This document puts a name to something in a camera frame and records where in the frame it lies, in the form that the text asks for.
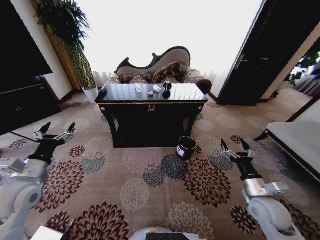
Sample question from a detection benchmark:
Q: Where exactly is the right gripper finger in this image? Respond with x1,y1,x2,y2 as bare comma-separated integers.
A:
220,138,238,163
240,138,257,161

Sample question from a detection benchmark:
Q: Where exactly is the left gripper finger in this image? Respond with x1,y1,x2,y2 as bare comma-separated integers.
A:
33,121,52,142
57,121,76,144

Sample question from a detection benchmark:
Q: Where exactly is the dark round trash bin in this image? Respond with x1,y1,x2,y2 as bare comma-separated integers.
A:
176,136,198,161

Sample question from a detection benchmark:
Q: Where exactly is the dark wooden television cabinet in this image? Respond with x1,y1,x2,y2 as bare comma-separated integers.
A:
0,75,62,136

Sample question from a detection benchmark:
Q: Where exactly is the white plant pot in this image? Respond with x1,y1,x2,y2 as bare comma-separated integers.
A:
82,84,100,104

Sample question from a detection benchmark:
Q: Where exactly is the white sheer curtain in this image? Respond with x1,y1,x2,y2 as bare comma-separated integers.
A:
74,0,266,95

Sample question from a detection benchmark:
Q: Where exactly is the black flat television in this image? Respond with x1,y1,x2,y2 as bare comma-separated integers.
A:
0,0,54,95

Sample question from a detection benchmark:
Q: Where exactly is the dark wooden table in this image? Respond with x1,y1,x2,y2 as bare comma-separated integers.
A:
94,82,209,149

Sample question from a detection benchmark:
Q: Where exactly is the dark brown floral cushion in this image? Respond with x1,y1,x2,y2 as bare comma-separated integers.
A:
118,71,153,85

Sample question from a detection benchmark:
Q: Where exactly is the large brown floral cushion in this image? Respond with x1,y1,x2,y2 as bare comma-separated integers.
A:
151,60,189,85

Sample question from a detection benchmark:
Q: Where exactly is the dark wooden door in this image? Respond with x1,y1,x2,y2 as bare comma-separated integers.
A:
215,0,320,106

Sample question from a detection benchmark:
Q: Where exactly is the green leafy plant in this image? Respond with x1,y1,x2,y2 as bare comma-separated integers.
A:
284,49,320,87

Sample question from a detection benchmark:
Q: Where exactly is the white robot front shell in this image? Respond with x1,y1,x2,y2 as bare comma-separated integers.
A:
129,225,201,240

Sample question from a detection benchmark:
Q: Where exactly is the curved patterned chaise sofa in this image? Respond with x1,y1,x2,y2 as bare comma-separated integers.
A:
100,45,213,95

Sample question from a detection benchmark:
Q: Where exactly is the green bamboo plant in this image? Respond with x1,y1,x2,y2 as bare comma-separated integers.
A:
34,0,97,91

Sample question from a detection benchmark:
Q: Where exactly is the thin black cable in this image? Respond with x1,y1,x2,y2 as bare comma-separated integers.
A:
0,126,41,144

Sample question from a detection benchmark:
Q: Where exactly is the silver door handle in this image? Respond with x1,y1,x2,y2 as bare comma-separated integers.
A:
234,54,249,70

